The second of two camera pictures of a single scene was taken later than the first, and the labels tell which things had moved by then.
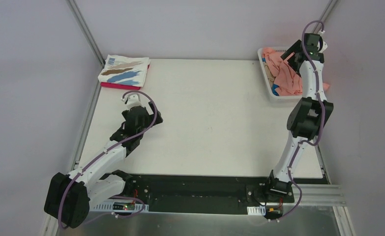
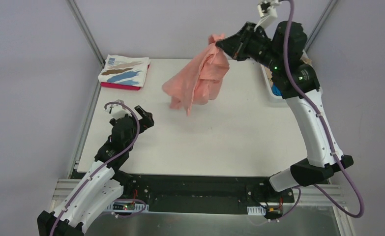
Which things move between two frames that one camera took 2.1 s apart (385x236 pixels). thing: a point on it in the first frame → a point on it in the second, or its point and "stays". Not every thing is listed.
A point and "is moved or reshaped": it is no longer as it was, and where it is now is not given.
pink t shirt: [288, 76] is moved or reshaped
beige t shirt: [270, 77] stays
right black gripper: [291, 52] → [243, 41]
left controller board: [124, 206] stays
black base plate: [194, 194] stays
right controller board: [273, 212] stays
